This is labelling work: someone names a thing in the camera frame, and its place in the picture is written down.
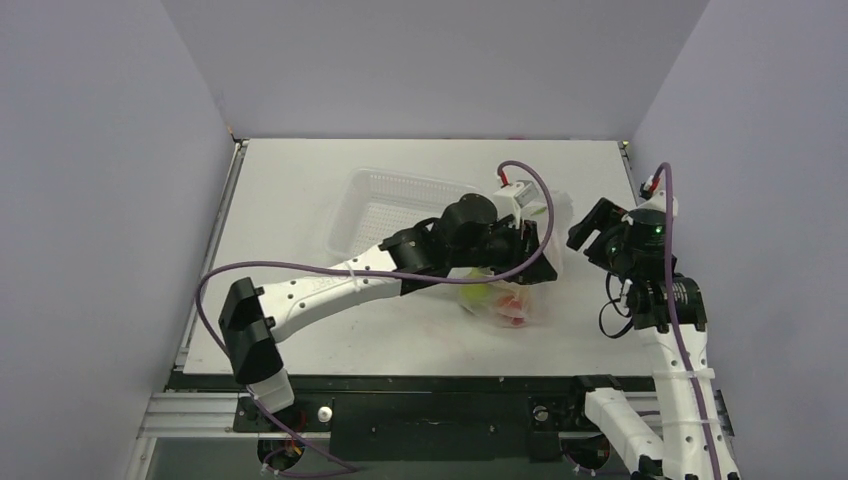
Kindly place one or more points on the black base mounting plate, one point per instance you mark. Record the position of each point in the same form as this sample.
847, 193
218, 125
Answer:
370, 418

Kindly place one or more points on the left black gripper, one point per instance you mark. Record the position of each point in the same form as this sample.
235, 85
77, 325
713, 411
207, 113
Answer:
523, 242

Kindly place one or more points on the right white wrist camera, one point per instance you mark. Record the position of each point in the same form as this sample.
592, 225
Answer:
653, 198

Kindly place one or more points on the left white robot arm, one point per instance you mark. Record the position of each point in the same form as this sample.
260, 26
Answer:
255, 319

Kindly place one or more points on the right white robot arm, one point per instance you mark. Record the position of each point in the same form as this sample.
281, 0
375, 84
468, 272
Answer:
668, 314

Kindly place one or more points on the clear plastic bag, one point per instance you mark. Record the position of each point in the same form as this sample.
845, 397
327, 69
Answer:
534, 296

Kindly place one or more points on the green fake fruit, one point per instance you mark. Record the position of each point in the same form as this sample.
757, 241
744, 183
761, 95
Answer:
473, 294

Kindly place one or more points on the white perforated plastic tray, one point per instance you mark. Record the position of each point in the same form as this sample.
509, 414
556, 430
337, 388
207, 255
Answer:
376, 203

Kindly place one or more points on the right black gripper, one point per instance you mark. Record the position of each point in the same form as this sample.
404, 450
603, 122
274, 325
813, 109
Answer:
597, 229

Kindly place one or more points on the aluminium frame rail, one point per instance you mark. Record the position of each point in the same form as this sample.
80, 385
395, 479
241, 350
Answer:
183, 415

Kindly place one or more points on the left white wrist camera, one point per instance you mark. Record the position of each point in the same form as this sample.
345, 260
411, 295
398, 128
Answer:
511, 199

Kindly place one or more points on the red fake fruit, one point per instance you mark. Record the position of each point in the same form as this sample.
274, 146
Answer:
512, 309

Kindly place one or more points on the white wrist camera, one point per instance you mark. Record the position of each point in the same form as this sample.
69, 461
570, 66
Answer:
511, 199
653, 198

